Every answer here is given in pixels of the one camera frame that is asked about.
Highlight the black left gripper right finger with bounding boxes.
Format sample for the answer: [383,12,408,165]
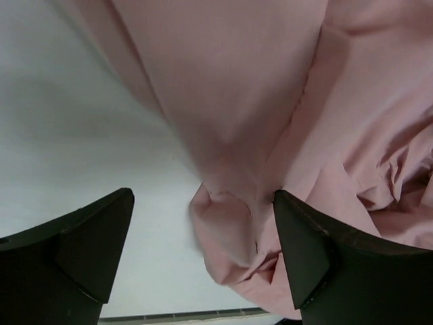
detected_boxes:
[273,190,432,325]

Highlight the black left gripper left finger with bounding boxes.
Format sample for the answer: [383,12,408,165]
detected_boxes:
[1,188,135,324]

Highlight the pink trousers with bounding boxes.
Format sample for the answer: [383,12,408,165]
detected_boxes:
[60,1,432,320]

